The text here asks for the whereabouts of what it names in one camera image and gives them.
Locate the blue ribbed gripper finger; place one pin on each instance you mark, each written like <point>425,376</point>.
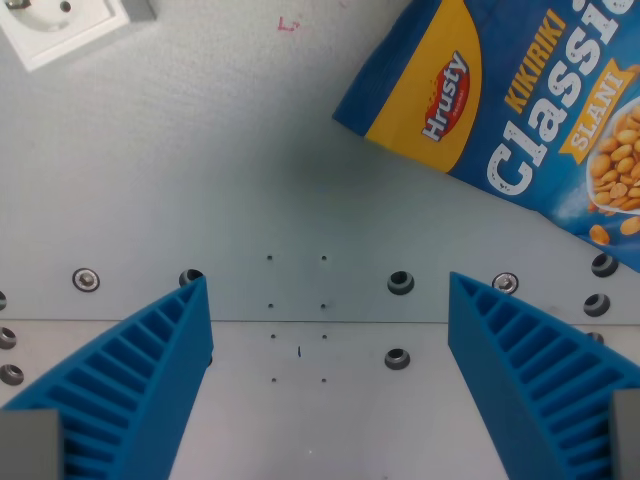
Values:
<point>505,370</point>
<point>150,370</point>

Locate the grey block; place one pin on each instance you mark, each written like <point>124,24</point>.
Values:
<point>141,9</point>

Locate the silver hex bolt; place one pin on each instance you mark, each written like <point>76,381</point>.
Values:
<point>506,283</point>
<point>86,279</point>

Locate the white wall power socket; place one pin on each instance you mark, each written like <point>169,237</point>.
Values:
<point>60,25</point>

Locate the blue peanut snack bag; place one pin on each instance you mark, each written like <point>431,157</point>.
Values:
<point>510,100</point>

